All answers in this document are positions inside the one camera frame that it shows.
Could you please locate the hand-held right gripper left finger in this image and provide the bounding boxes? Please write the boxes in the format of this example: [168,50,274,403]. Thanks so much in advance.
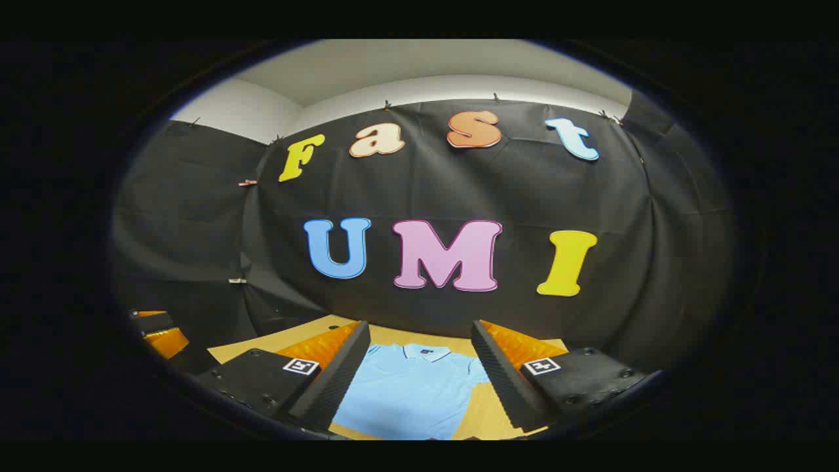
[195,320,372,435]

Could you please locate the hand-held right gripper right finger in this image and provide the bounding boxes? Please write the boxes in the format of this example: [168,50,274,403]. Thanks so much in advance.
[471,319,650,433]

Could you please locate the light blue T-shirt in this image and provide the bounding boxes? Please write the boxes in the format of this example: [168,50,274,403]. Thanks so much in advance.
[331,343,491,441]

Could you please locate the black backdrop cloth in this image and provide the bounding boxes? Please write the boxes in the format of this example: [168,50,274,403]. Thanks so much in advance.
[110,98,738,374]

